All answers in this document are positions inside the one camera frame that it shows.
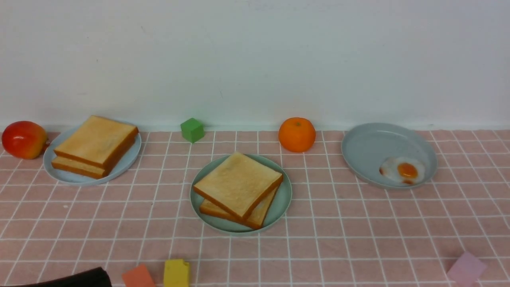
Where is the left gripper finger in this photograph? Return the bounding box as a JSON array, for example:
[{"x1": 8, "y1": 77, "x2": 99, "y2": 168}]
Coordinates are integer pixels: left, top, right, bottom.
[{"x1": 23, "y1": 267, "x2": 112, "y2": 287}]

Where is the toast slice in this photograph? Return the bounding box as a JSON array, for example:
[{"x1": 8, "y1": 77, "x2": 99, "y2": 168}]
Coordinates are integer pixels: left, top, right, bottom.
[
  {"x1": 193, "y1": 151, "x2": 284, "y2": 220},
  {"x1": 199, "y1": 187, "x2": 278, "y2": 230},
  {"x1": 53, "y1": 116, "x2": 139, "y2": 170},
  {"x1": 51, "y1": 156, "x2": 109, "y2": 179}
]

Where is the orange foam block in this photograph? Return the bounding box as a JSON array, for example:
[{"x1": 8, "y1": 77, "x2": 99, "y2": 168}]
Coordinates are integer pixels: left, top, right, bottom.
[{"x1": 122, "y1": 264, "x2": 155, "y2": 287}]

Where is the yellow foam block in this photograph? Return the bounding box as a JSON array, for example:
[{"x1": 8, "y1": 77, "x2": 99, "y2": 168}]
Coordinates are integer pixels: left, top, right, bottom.
[{"x1": 163, "y1": 259, "x2": 190, "y2": 287}]

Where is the light blue bread plate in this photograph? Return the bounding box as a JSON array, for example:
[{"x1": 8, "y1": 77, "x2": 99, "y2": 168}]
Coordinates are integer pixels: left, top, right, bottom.
[{"x1": 43, "y1": 125, "x2": 142, "y2": 187}]

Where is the red yellow mango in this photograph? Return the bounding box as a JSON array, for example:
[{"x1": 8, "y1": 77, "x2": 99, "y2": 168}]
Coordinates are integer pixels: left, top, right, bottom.
[{"x1": 2, "y1": 121, "x2": 50, "y2": 160}]

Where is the green cube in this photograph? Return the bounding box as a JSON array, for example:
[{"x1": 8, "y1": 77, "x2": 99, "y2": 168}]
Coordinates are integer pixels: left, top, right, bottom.
[{"x1": 180, "y1": 118, "x2": 205, "y2": 144}]

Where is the teal center plate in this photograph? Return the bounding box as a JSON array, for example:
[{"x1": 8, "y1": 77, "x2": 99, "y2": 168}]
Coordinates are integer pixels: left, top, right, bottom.
[{"x1": 190, "y1": 154, "x2": 292, "y2": 236}]

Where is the orange fruit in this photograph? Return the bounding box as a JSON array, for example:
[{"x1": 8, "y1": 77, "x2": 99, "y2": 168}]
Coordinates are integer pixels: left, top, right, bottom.
[{"x1": 278, "y1": 117, "x2": 316, "y2": 153}]

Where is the grey-blue egg plate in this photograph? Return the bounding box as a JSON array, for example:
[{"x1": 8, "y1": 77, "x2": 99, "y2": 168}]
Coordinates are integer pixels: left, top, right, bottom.
[{"x1": 341, "y1": 122, "x2": 438, "y2": 190}]

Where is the right fried egg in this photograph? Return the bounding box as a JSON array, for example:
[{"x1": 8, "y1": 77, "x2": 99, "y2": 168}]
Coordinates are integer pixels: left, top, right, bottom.
[{"x1": 379, "y1": 157, "x2": 426, "y2": 185}]

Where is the pink foam block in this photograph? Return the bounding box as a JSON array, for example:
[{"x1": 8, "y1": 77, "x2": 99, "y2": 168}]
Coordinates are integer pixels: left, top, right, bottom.
[{"x1": 446, "y1": 252, "x2": 487, "y2": 287}]

